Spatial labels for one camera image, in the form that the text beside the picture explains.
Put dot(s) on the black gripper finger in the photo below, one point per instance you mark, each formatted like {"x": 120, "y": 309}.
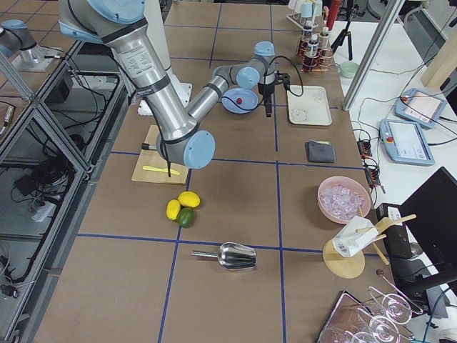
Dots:
{"x": 267, "y": 102}

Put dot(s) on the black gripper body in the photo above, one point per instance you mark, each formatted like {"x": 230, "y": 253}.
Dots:
{"x": 266, "y": 90}

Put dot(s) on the blue plastic plate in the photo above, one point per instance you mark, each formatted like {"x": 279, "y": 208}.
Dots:
{"x": 250, "y": 100}

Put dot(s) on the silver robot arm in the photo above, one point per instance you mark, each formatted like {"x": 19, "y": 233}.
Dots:
{"x": 122, "y": 26}

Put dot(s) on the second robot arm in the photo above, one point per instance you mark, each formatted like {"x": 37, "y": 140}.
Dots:
{"x": 17, "y": 39}

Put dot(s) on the cream bear tray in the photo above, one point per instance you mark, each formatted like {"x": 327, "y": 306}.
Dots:
{"x": 308, "y": 105}

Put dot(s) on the lower bottle white cap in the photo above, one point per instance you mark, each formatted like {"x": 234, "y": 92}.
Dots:
{"x": 312, "y": 46}

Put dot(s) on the bottle white cap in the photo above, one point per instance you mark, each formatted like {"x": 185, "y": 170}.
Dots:
{"x": 312, "y": 46}
{"x": 323, "y": 42}
{"x": 306, "y": 36}

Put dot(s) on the left bottle white cap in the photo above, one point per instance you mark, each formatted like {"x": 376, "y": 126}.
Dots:
{"x": 306, "y": 36}

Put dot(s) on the grey folded cloth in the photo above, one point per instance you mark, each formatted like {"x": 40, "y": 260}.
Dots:
{"x": 320, "y": 152}

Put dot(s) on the right bottle white cap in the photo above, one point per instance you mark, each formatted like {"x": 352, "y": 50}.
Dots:
{"x": 323, "y": 42}

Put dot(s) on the round yellow lemon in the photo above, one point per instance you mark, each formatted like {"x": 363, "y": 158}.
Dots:
{"x": 189, "y": 199}

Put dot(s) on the bamboo cutting board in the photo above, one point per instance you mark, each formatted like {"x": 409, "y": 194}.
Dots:
{"x": 152, "y": 158}

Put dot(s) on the steel muddler black tip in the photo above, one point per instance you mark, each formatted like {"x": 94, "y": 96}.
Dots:
{"x": 148, "y": 147}

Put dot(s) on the blue teach pendant near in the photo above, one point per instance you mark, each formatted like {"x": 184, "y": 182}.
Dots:
{"x": 405, "y": 142}

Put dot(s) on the blue teach pendant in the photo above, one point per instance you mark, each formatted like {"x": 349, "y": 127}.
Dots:
{"x": 421, "y": 107}
{"x": 405, "y": 142}

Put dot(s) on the yellow plastic knife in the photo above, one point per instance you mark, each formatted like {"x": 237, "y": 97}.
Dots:
{"x": 158, "y": 169}

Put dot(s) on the yellow lemon oval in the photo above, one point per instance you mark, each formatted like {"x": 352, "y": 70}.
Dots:
{"x": 172, "y": 209}

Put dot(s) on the green avocado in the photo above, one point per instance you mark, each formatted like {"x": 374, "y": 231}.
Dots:
{"x": 186, "y": 217}

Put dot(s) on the blue teach pendant far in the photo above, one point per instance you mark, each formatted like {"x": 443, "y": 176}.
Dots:
{"x": 421, "y": 107}

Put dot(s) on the steel ice scoop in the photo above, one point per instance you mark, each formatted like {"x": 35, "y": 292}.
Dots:
{"x": 232, "y": 256}

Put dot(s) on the wooden cup stand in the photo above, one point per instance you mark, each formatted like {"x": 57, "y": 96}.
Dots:
{"x": 352, "y": 267}

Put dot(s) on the black monitor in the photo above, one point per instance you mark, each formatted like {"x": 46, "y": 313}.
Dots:
{"x": 422, "y": 251}

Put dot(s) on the wine glass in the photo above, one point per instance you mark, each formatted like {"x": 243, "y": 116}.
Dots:
{"x": 396, "y": 307}

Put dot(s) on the copper wire bottle rack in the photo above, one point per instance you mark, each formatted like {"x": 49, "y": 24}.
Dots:
{"x": 317, "y": 63}

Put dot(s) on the black camera tripod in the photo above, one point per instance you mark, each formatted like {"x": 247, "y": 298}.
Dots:
{"x": 345, "y": 33}

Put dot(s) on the aluminium frame post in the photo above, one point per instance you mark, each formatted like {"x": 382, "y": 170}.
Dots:
{"x": 375, "y": 44}

